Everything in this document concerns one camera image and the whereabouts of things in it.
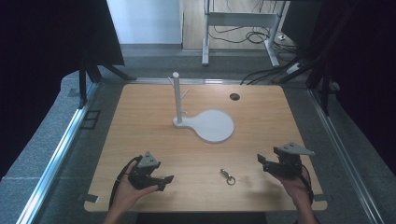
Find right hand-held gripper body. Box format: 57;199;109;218
262;142;316;180

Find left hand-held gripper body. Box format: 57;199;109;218
127;151;167;190

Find small metal keychain clasp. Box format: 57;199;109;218
219;168;236;187

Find white jewelry stand with tray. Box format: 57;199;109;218
167;72;235;145

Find person's left hand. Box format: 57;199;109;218
111;161;160;214

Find person's right hand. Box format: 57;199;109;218
270;169;313;206

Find black metal stand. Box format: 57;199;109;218
306;59;332;117

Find black tripod stand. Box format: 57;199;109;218
78;57;137;109

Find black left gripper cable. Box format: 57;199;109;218
108;155;143;210

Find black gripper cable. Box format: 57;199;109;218
299;163;315;205
108;155;143;210

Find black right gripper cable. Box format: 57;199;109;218
299;163;315;205

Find black floor cables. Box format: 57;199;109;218
207;24;316;86

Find white metal desk frame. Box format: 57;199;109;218
201;0;287;68

